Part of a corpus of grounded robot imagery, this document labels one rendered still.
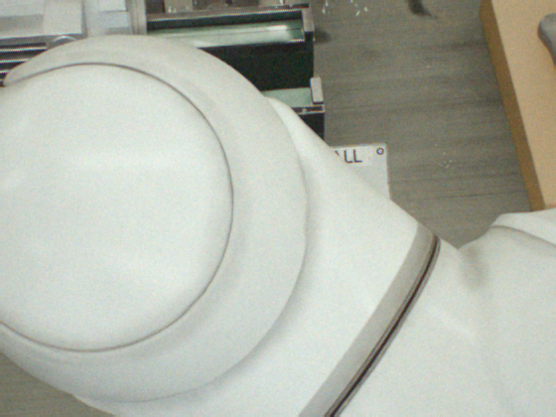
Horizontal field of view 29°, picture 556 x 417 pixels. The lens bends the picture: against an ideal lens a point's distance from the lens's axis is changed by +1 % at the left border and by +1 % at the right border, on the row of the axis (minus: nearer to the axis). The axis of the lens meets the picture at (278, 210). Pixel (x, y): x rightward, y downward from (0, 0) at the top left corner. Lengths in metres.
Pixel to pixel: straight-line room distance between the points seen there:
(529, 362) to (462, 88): 0.88
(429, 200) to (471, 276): 0.75
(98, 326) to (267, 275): 0.04
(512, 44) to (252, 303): 0.91
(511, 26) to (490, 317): 0.88
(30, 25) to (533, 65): 0.52
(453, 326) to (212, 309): 0.08
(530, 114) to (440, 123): 0.10
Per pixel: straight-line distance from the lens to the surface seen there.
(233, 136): 0.25
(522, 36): 1.16
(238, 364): 0.29
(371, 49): 1.20
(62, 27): 0.86
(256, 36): 1.05
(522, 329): 0.31
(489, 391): 0.30
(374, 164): 0.75
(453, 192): 1.08
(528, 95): 1.11
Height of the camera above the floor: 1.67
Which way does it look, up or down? 55 degrees down
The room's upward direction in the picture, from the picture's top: 2 degrees counter-clockwise
